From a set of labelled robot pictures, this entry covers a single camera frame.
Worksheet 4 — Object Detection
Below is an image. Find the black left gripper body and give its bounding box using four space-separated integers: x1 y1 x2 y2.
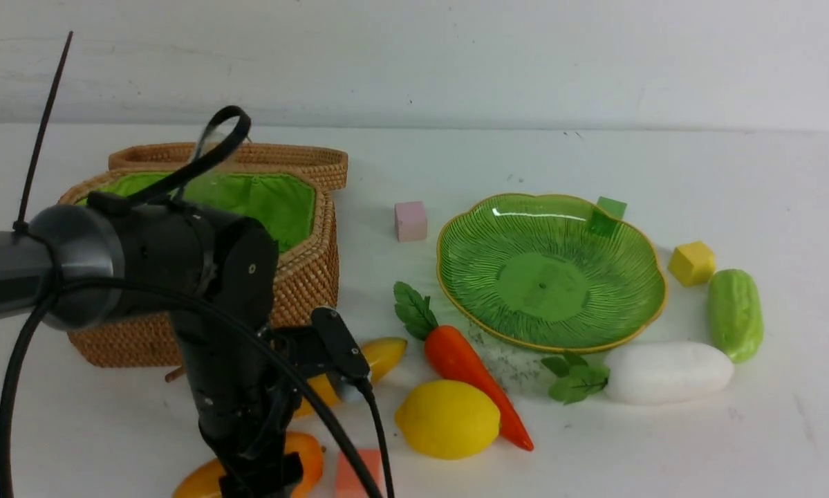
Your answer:
171 308 317 497

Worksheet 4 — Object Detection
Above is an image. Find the yellow plastic banana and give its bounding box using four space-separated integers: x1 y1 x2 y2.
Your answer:
308 337 408 407

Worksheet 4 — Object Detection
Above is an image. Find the orange yellow plastic mango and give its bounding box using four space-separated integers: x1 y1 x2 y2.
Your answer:
173 432 324 497

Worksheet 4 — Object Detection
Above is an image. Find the yellow plastic lemon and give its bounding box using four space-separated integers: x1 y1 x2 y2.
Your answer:
395 380 501 461

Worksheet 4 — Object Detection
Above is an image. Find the orange plastic carrot with leaves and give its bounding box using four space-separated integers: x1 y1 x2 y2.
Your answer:
393 282 534 452

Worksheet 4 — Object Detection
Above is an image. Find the white plastic radish with leaves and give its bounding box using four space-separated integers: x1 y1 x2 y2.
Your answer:
541 341 736 405

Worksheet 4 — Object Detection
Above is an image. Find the green plastic cucumber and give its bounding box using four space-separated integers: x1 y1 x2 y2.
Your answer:
707 268 765 365

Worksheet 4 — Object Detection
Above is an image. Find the black zip tie left arm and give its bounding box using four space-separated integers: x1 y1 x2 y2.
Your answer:
0 33 312 497

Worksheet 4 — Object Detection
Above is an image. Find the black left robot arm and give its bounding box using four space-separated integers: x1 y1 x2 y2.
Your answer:
0 192 306 497

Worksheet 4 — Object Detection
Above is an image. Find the orange foam cube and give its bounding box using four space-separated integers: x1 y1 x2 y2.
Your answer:
335 448 386 498

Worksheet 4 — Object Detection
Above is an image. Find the woven wicker basket green lining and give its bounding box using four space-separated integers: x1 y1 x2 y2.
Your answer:
68 167 339 382

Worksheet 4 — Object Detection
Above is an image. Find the pink foam cube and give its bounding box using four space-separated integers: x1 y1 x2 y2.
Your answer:
394 201 428 243

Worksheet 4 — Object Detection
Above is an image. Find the green glass leaf plate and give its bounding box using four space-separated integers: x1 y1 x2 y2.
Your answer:
436 193 669 354

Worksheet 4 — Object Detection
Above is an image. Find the green foam cube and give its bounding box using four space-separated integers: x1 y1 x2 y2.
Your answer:
587 196 627 237

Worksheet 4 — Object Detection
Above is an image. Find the yellow foam cube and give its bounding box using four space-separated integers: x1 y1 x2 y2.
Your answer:
667 241 716 287

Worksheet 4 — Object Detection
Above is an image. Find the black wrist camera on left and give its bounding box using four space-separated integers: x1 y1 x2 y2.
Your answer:
310 306 372 403

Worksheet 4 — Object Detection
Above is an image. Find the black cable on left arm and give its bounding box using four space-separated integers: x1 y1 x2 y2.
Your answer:
0 277 395 498

